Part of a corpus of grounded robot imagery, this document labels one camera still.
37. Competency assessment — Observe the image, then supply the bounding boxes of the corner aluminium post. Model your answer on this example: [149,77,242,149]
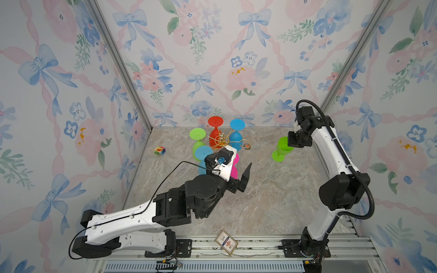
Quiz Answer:
[321,0,392,112]
[84,0,152,134]

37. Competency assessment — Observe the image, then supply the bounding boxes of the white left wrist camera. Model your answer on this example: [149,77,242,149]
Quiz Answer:
[204,146,237,182]

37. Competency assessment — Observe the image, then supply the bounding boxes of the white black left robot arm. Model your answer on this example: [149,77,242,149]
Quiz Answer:
[68,166,251,259]

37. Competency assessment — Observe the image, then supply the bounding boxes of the red wine glass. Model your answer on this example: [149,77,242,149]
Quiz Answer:
[208,116,224,148]

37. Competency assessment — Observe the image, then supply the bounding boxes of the colourful small toy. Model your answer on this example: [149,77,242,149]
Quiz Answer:
[154,146,166,155]

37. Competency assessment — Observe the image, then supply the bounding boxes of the diamond printed card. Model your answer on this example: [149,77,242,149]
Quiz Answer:
[215,230,239,255]

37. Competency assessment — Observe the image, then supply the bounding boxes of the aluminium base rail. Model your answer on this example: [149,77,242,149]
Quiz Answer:
[88,233,387,273]

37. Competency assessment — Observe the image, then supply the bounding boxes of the gold wire glass rack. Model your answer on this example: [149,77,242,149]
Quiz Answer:
[208,133,252,150]

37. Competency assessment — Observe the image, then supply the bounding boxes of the blue back wine glass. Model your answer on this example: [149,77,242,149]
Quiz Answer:
[229,119,245,151]

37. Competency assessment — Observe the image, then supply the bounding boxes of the lime green back wine glass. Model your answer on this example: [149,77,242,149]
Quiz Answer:
[190,128,206,162]

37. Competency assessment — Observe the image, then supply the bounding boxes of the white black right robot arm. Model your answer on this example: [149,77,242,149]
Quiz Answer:
[281,106,370,265]

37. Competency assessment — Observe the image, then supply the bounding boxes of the light blue front wine glass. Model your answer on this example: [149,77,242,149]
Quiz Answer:
[195,146,213,175]

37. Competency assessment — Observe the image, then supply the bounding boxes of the right corner aluminium post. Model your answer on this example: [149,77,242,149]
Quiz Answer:
[321,0,392,112]

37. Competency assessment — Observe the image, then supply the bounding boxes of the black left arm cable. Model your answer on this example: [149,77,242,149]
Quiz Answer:
[68,161,223,260]

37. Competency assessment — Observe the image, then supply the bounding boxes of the magenta wine glass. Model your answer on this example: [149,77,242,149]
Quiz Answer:
[231,154,240,179]

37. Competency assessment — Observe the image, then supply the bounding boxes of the lime green wine glass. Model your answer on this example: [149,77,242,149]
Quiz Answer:
[272,136,294,162]
[190,128,206,162]

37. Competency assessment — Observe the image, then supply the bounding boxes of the left corner aluminium post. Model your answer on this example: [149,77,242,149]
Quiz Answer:
[84,0,152,134]

